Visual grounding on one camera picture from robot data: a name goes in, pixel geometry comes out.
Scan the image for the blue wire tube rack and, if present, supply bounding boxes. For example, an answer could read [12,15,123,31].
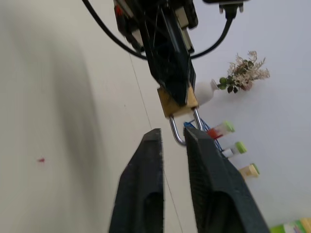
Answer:
[183,116,229,159]

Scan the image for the test tube with white liquid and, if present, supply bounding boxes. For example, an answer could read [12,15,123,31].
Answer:
[222,141,248,159]

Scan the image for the test tube with yellow liquid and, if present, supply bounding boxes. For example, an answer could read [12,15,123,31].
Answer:
[239,163,260,181]

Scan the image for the dried flower bouquet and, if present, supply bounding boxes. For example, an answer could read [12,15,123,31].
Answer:
[217,50,271,94]

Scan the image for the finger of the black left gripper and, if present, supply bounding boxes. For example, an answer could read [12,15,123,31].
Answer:
[167,17,197,91]
[142,11,188,107]

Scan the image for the green and yellow box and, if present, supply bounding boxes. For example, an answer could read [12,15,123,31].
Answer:
[269,217,311,233]

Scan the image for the test tube with red liquid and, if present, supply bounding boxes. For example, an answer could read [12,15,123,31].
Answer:
[206,120,236,139]

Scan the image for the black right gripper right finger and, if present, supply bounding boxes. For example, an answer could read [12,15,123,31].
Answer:
[184,127,271,233]

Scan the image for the white ceramic vase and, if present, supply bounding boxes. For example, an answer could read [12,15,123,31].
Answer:
[194,79,219,107]

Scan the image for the brass padlock with steel shackle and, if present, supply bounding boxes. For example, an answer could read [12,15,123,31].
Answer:
[157,85,204,147]

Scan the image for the black device with silver connector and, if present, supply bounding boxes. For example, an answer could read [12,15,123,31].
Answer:
[202,0,251,20]

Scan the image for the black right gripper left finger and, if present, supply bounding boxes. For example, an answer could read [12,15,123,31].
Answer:
[108,128,165,233]

